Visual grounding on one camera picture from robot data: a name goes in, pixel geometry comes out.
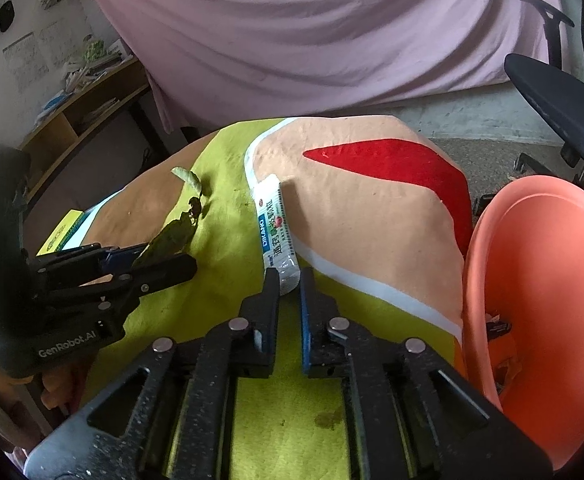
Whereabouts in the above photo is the white printed tube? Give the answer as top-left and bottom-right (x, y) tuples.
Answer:
(254, 173), (300, 295)

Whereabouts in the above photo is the yellow box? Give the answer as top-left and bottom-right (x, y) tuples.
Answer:
(36, 209), (85, 256)

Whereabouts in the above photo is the black office chair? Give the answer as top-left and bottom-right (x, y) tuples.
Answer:
(503, 0), (584, 191)

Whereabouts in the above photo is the pink curtain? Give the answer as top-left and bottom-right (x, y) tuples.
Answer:
(82, 0), (573, 131)

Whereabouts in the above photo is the person's left forearm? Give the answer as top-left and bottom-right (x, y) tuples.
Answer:
(0, 362), (47, 461)

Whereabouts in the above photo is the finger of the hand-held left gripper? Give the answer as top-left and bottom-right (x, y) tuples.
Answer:
(96, 253), (197, 307)
(29, 242), (145, 291)

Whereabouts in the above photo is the stack of books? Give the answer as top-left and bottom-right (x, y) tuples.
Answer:
(62, 40), (128, 94)

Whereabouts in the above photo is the wall calendar sheet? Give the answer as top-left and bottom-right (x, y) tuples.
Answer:
(39, 20), (80, 68)
(2, 32), (50, 93)

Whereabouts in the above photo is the small pale green leaf piece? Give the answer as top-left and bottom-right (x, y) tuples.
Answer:
(171, 166), (203, 194)

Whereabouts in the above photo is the small black scrap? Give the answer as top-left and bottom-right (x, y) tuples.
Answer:
(486, 317), (513, 342)

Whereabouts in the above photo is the salmon plastic basin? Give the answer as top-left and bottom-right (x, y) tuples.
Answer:
(462, 174), (584, 471)

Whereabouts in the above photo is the colourful printed blanket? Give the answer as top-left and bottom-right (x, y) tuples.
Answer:
(22, 116), (475, 480)

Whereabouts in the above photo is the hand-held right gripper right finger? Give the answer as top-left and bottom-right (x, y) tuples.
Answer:
(299, 267), (555, 480)

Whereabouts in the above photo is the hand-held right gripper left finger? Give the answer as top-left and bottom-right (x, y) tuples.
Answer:
(24, 267), (281, 480)

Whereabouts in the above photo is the wooden shelf unit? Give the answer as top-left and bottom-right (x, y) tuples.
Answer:
(19, 55), (170, 201)

